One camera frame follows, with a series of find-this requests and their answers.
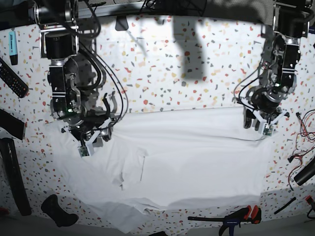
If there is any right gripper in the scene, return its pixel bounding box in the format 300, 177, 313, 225
67, 115, 116, 150

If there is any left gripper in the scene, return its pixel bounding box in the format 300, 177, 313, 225
243, 106, 288, 134

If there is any white T-shirt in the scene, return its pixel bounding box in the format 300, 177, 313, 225
45, 107, 273, 233

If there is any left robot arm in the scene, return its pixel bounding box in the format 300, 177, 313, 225
237, 0, 315, 136

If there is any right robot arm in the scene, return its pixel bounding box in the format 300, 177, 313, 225
32, 0, 114, 150

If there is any black cylinder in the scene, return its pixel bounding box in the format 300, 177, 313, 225
294, 160, 315, 186

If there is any black flat box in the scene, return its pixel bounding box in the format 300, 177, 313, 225
0, 110, 26, 140

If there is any long black tube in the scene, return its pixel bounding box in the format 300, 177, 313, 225
0, 138, 32, 216

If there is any small black rod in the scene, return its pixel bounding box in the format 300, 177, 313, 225
274, 197, 296, 215

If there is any small orange black clip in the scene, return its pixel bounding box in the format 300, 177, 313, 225
306, 196, 313, 204

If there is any black orange bar clamp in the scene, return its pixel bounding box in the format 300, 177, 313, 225
188, 206, 262, 236

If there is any black TV remote control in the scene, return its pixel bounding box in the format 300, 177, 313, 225
0, 59, 29, 98

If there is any terrazzo patterned tablecloth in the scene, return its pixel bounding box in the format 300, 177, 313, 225
0, 16, 315, 235

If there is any blue highlighter marker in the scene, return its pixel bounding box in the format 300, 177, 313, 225
9, 31, 18, 65

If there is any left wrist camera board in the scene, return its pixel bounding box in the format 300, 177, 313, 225
262, 123, 274, 136

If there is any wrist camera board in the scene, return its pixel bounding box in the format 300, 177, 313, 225
262, 123, 274, 136
78, 146, 94, 157

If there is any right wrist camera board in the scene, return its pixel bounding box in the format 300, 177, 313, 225
78, 146, 94, 157

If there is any red black wire bundle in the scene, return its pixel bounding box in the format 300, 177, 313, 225
287, 111, 315, 184

